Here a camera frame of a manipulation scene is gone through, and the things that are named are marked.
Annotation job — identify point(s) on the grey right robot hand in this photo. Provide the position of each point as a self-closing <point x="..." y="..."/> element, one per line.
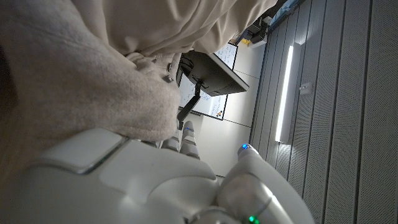
<point x="140" y="186"/>

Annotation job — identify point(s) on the beige coat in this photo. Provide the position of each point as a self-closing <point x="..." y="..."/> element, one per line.
<point x="93" y="62"/>

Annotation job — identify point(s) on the white whiteboard with writing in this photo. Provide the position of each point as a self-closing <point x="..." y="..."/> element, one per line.
<point x="214" y="107"/>

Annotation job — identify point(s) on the black computer monitor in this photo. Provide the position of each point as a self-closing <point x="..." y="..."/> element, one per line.
<point x="214" y="77"/>

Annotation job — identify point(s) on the long white ceiling light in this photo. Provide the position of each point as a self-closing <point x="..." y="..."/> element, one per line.
<point x="284" y="93"/>

